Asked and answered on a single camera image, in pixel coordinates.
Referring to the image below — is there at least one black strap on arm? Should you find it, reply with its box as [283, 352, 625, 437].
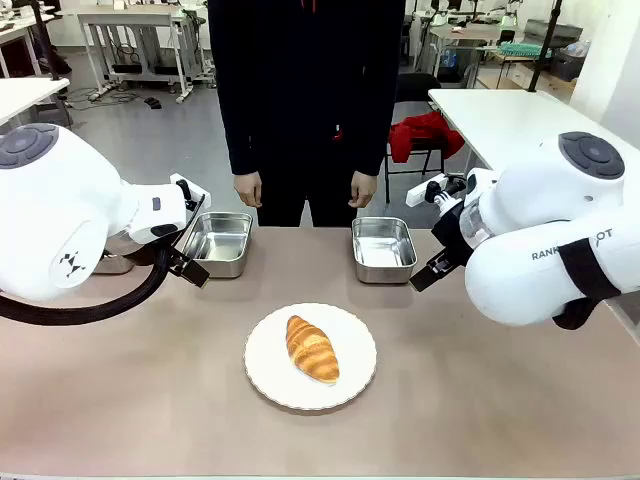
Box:
[551, 237, 624, 332]

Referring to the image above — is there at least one wooden desk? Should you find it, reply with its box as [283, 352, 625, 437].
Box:
[477, 47, 576, 101]

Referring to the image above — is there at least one person's left hand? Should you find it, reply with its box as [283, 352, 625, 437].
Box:
[349, 170, 380, 209]

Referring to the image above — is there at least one person's left forearm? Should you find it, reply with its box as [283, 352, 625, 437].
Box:
[349, 84, 399, 177]

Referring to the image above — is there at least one teal green crate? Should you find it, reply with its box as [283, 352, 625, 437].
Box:
[498, 41, 547, 59]

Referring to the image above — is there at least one person in dark clothes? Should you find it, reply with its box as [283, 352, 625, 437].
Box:
[206, 0, 407, 229]

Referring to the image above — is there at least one golden brown croissant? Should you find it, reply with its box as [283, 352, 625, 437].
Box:
[285, 314, 341, 386]

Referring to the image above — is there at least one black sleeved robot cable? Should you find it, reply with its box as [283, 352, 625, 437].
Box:
[0, 243, 172, 327]

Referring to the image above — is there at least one black stand pole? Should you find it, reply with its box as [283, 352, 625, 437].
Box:
[30, 0, 63, 82]
[527, 0, 563, 94]

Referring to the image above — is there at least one small white table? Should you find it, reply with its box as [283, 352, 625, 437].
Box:
[0, 76, 72, 129]

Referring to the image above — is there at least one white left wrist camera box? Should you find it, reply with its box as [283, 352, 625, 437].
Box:
[169, 172, 212, 202]

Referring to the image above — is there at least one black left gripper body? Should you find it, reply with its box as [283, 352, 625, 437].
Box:
[169, 178, 207, 261]

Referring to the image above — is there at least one white scalloped round plate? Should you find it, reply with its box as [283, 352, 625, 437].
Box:
[243, 301, 379, 412]

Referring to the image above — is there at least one large white table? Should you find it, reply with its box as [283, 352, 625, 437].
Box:
[427, 88, 640, 174]

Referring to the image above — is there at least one black folding chair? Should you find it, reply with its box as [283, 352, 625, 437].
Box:
[383, 72, 451, 204]

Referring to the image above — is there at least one rectangular stainless steel container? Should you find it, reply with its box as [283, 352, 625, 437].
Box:
[179, 211, 254, 280]
[350, 216, 419, 286]
[92, 249, 135, 276]

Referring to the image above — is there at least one grey storage bin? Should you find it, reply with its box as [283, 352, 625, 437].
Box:
[550, 42, 590, 83]

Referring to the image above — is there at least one white workbench with frame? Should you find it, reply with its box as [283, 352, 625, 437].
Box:
[76, 3, 202, 105]

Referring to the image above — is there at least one red cloth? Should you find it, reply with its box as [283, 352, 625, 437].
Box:
[388, 110, 466, 164]

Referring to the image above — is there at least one person's right hand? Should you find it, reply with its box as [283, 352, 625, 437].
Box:
[233, 171, 264, 209]

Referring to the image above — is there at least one person's right forearm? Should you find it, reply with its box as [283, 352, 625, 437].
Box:
[217, 84, 262, 177]

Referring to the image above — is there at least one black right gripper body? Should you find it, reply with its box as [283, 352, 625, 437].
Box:
[430, 197, 474, 267]

